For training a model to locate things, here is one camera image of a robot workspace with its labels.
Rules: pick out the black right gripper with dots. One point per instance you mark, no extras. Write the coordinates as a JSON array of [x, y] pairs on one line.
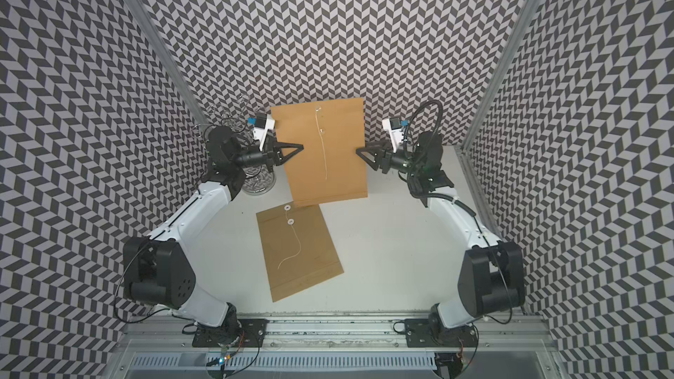
[[384, 159]]

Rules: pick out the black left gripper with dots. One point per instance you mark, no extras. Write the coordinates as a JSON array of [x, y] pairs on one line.
[[271, 156]]

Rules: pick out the brown kraft file bag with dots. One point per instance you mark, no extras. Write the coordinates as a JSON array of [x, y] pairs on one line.
[[328, 169]]

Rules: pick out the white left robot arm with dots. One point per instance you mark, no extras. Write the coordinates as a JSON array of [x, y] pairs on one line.
[[159, 267]]

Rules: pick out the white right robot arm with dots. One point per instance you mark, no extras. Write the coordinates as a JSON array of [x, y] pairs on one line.
[[492, 276]]

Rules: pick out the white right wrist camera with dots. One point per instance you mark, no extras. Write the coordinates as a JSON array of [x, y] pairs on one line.
[[395, 128]]

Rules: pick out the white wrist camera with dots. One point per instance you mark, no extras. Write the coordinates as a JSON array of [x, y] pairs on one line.
[[261, 125], [395, 128]]

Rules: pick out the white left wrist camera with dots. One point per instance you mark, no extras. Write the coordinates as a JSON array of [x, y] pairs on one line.
[[261, 125]]

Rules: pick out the chrome wire glass rack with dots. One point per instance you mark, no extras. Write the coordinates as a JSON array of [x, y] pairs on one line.
[[237, 151]]

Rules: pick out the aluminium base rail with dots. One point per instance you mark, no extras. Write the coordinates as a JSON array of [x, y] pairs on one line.
[[287, 344]]

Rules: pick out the right aluminium corner post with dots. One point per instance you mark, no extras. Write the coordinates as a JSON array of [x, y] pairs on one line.
[[514, 41]]

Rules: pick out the aluminium corner post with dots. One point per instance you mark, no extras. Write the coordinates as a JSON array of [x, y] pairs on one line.
[[514, 41], [148, 28]]

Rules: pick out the left aluminium corner post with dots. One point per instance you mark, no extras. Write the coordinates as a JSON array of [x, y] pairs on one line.
[[148, 28]]

